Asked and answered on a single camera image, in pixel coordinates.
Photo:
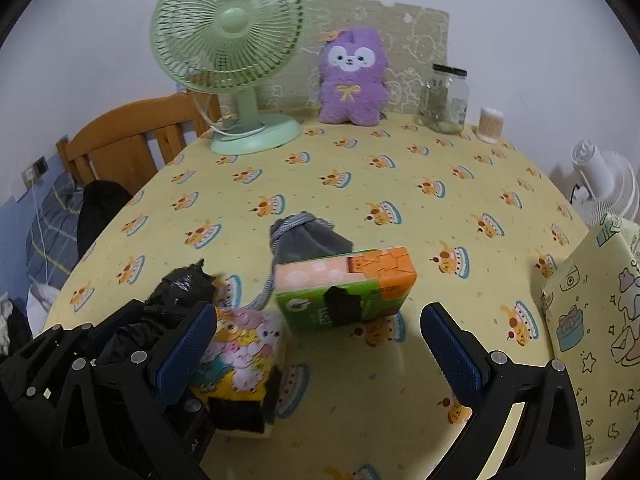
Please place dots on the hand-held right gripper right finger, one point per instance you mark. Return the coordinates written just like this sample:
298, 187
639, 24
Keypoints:
452, 355

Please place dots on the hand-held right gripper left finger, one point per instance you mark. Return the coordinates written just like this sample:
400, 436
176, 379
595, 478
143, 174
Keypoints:
182, 355

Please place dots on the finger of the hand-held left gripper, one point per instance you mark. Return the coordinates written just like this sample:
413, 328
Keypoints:
117, 322
195, 430

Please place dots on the colourful cartoon tissue pack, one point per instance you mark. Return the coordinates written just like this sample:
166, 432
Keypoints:
240, 355

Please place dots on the black plastic bag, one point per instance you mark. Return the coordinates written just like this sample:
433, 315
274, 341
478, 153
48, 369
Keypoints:
175, 285

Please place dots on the green and orange tissue pack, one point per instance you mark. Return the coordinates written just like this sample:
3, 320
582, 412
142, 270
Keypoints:
310, 280

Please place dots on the yellow-green printed storage box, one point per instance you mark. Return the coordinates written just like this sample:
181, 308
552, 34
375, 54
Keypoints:
600, 335

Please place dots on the black cloth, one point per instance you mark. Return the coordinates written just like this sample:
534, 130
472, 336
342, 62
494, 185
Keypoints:
100, 215

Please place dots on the blue plaid bedding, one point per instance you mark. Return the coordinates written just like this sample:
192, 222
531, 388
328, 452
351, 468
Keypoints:
55, 220

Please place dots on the wooden chair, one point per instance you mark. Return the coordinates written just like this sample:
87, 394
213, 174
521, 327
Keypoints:
120, 135

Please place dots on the yellow printed tablecloth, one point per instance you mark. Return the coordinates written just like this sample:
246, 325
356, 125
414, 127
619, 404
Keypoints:
350, 190

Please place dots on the white fan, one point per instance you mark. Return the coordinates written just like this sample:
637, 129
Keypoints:
605, 180

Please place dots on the cotton swab container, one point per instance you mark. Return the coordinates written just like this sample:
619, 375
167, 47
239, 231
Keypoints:
489, 125

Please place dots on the glass jar with dark lid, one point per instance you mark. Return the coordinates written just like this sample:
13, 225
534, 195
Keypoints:
450, 105

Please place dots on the small clear glass bottle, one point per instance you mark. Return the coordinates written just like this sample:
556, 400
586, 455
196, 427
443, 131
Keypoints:
426, 105

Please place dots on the purple plush toy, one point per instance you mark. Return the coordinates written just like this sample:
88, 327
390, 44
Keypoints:
350, 95

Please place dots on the green printed board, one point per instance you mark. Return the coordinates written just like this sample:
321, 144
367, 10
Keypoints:
415, 35

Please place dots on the green desk fan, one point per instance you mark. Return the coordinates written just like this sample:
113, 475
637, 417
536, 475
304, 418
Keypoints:
230, 20

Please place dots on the wall socket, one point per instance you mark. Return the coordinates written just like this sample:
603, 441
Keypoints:
35, 167

